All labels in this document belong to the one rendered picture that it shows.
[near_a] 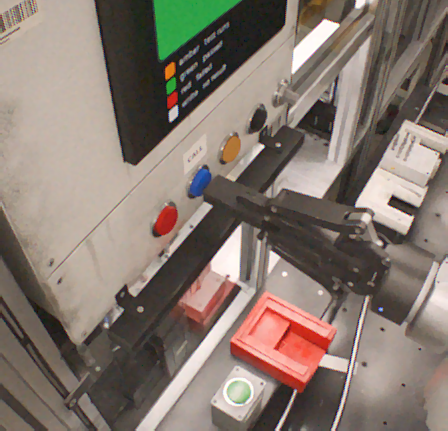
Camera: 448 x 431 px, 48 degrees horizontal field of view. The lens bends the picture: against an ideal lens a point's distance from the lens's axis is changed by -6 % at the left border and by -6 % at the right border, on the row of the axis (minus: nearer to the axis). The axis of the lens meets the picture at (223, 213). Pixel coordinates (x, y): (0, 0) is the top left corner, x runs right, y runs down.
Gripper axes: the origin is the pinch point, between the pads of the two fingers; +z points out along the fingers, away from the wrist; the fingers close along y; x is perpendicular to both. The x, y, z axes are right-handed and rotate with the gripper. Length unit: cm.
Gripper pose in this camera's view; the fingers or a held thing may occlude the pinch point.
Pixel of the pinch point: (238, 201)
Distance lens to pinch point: 54.5
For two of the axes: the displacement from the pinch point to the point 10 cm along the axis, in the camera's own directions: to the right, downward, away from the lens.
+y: 0.0, -6.2, -7.8
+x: -5.4, 6.6, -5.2
